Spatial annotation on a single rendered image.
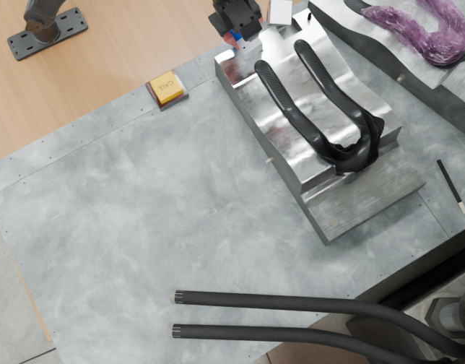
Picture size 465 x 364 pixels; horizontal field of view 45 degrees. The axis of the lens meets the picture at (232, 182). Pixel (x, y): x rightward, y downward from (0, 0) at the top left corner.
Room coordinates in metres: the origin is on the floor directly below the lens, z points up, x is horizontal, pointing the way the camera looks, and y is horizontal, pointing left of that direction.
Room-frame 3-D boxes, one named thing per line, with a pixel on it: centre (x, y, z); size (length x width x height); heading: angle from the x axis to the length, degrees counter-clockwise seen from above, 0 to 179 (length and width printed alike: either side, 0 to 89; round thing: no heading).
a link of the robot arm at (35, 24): (0.78, 0.45, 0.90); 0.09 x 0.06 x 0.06; 170
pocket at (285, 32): (0.72, -0.14, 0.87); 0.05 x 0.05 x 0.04; 29
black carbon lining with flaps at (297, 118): (0.51, -0.20, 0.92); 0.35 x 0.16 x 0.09; 29
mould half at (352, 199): (0.49, -0.20, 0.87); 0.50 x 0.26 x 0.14; 29
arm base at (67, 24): (0.78, 0.46, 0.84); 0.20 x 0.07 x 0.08; 117
